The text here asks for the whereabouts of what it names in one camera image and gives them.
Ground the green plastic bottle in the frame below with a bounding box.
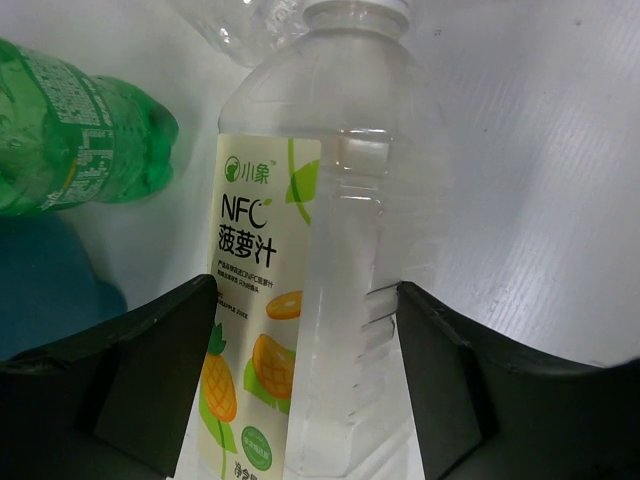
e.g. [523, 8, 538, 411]
[1, 40, 179, 216]

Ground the pineapple juice labelled bottle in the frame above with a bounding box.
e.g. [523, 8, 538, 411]
[198, 1, 451, 479]

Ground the clear bottle white cap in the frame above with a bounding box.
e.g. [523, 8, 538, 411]
[170, 0, 307, 68]

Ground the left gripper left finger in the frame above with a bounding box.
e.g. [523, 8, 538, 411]
[1, 275, 217, 479]

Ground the teal plastic bin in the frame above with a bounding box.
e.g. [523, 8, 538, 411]
[1, 215, 128, 360]

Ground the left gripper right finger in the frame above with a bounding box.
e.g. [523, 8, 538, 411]
[397, 282, 639, 479]

